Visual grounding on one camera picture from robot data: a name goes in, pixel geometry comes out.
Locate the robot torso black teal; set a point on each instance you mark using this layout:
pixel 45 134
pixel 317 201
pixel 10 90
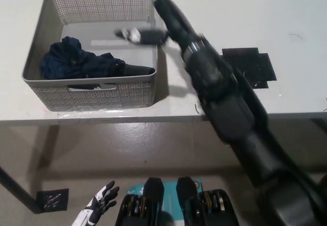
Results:
pixel 153 210

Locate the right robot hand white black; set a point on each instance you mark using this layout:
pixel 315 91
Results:
pixel 176 24

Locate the black rubber mat patch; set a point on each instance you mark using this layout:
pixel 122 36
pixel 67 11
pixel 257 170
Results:
pixel 265 68
pixel 237 55

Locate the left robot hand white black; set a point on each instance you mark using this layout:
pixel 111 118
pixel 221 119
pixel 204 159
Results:
pixel 102 198

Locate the black table leg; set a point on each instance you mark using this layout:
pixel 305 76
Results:
pixel 18 187

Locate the grey perforated plastic basket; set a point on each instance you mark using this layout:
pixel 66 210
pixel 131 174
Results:
pixel 102 98

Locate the navy folding umbrella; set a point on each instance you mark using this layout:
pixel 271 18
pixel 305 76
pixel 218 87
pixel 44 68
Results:
pixel 76 62

